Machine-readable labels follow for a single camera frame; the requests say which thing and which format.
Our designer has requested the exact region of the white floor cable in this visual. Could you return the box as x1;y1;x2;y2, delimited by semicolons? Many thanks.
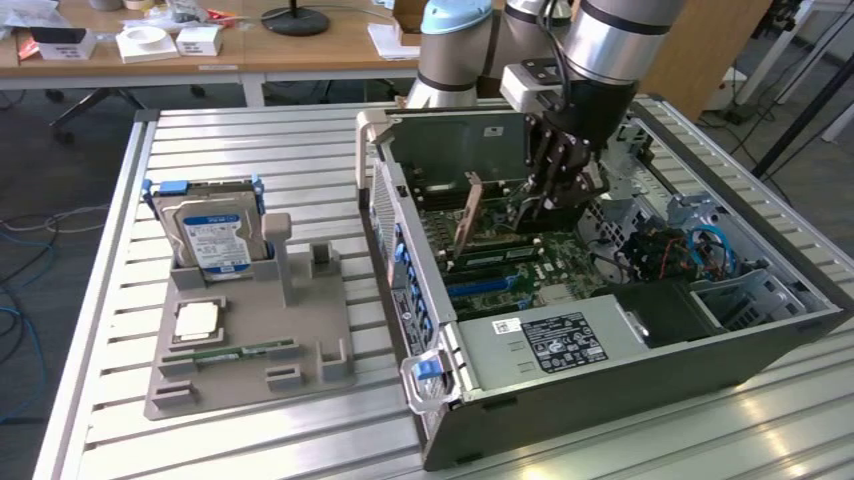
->
0;204;108;236

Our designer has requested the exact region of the grey power supply unit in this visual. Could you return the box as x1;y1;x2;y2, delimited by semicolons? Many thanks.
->
455;293;650;392

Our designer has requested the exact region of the brown cardboard box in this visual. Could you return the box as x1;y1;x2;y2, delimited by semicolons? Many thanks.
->
391;0;429;35

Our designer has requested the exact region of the silver CPU chip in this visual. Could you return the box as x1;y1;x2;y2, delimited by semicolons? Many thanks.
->
174;301;223;341

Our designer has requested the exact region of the perforated silver drive cage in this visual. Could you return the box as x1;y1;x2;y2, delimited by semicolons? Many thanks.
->
574;148;662;259

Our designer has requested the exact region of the small white cardboard box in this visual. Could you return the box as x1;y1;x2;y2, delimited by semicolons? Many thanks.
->
176;24;226;57

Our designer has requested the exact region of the grey parts rack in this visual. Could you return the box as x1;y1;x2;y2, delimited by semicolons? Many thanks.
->
144;212;359;422

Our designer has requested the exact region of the red wire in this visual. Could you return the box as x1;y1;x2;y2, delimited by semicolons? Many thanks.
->
655;238;677;281

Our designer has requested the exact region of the blue floor cable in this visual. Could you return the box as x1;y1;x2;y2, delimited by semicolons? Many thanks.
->
0;239;59;426

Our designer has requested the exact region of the white paper stack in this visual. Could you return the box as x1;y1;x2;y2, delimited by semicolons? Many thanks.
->
366;22;423;62

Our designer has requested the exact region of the green RAM stick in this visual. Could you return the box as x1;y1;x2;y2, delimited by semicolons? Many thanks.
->
163;339;299;365
459;238;543;269

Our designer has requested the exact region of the black office chair base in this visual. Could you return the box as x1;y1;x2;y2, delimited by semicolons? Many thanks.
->
44;85;152;146

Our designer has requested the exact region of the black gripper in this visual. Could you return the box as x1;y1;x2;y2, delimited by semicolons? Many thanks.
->
523;78;637;221

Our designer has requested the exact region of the white box with tape roll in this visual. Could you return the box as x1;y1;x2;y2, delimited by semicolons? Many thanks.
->
114;27;180;65

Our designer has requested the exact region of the black round lamp base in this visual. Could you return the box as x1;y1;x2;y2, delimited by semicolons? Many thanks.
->
259;0;332;38

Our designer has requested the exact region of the black slanted stand pole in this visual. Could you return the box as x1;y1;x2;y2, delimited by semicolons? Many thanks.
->
750;47;854;180

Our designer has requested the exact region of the graphics card with metal bracket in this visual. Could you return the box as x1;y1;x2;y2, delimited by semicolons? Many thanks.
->
451;171;583;260

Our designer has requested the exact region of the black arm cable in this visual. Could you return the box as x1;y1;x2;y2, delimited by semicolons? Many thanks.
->
537;0;577;107

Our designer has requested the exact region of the silver disk bay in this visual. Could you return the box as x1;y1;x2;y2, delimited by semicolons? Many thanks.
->
689;268;813;332

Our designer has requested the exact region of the white desk frame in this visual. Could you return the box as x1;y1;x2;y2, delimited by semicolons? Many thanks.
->
733;0;854;144

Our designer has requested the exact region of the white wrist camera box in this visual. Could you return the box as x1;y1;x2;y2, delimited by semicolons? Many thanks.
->
499;58;570;112

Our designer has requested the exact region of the hard disk with blue bracket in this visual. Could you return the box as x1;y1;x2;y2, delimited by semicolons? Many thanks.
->
142;174;267;286

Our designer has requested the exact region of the case latch with blue tab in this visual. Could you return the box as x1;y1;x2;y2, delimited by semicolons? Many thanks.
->
398;346;463;416

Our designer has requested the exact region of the white box with black top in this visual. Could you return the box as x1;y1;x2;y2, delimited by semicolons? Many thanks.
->
30;27;99;61

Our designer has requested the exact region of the wooden desk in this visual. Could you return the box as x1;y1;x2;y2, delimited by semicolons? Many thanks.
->
0;0;610;94

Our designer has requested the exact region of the blue expansion slot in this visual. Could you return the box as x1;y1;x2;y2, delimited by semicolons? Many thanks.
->
447;276;521;305

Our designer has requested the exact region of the green motherboard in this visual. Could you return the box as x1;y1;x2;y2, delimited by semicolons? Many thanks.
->
403;164;606;321

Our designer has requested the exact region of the open black PC case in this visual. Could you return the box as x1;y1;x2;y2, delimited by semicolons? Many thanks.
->
355;93;854;474

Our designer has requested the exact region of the white box device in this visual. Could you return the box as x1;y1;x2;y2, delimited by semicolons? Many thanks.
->
705;66;755;114

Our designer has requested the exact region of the blue wire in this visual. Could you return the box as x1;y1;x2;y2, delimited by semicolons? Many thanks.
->
690;224;741;281

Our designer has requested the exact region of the wooden cabinet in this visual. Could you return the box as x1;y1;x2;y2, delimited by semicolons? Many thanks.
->
637;0;779;121

